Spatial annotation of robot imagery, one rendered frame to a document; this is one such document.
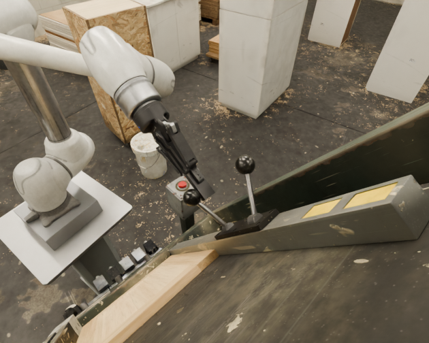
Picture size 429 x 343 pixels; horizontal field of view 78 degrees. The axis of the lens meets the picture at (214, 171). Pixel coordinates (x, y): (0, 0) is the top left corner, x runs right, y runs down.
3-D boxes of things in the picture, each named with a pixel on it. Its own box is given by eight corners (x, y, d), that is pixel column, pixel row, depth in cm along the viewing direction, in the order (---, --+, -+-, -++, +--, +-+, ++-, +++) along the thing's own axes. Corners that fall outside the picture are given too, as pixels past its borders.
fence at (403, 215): (184, 250, 109) (178, 243, 110) (437, 207, 26) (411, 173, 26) (173, 258, 107) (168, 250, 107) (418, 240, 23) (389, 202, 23)
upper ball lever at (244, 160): (260, 226, 50) (247, 158, 53) (271, 223, 46) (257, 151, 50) (242, 229, 48) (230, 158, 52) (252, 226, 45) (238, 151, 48)
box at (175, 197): (186, 194, 145) (184, 172, 132) (201, 208, 140) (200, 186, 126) (169, 207, 140) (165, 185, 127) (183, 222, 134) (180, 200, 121)
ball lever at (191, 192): (233, 225, 61) (187, 187, 60) (240, 222, 57) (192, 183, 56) (224, 239, 59) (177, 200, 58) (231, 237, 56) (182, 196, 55)
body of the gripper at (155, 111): (163, 93, 58) (188, 128, 57) (157, 113, 65) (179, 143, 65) (133, 107, 54) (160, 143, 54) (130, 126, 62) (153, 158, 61)
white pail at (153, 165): (155, 154, 277) (147, 116, 242) (177, 166, 265) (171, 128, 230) (132, 172, 259) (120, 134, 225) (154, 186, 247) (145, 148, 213)
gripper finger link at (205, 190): (195, 167, 60) (196, 167, 59) (214, 193, 59) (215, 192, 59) (185, 174, 58) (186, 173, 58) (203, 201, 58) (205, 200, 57)
